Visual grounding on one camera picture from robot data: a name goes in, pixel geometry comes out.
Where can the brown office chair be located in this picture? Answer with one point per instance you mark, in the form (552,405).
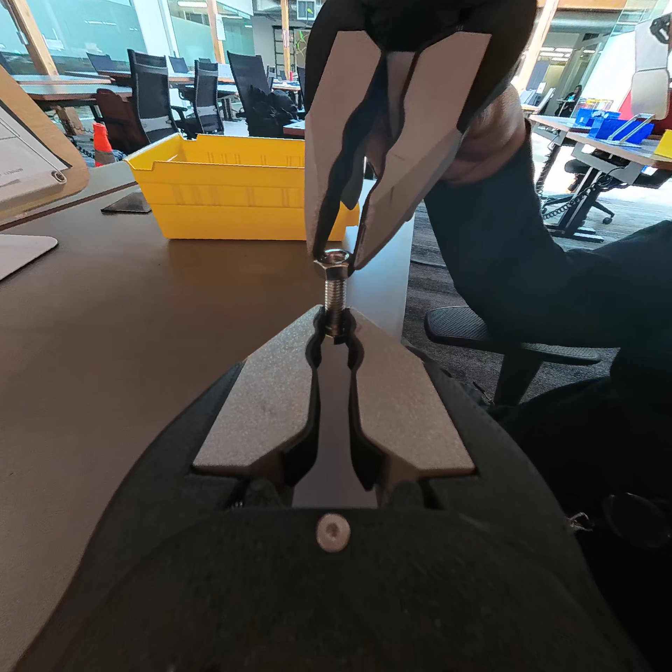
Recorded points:
(120,120)

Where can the wooden office desk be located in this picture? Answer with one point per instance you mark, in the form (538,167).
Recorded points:
(68,92)

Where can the instruction sheet on wooden stand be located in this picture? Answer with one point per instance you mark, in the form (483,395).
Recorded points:
(31,113)

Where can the grey office desk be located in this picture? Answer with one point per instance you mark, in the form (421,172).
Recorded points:
(593,141)

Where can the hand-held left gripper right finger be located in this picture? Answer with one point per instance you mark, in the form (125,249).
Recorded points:
(409,420)

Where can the orange traffic cone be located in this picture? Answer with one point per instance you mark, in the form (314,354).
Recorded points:
(102,141)

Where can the person's right hand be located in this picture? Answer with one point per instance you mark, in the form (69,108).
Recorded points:
(488,147)

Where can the small yellow storage bin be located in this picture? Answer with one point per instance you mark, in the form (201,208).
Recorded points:
(665,144)

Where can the steel hex bolt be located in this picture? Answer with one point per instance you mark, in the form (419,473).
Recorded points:
(334,302)

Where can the black backpack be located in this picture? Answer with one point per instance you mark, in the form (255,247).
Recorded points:
(275,113)

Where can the yellow plastic storage bin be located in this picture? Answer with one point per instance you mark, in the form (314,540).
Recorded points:
(220,210)

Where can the printed instruction sheet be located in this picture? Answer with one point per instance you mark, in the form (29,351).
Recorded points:
(21,168)

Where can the black mesh office chair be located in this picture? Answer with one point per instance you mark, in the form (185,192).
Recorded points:
(462,325)

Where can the blue storage bin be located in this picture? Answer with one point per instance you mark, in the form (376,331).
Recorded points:
(590,116)
(617,131)

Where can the steel hex nut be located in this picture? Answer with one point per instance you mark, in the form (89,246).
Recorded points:
(336,265)

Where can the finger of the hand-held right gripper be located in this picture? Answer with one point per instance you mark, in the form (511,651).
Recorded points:
(325,131)
(435,120)

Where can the white board on stand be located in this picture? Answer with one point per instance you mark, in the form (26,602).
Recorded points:
(651,68)

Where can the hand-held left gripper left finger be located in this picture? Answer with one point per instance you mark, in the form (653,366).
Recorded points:
(262,414)

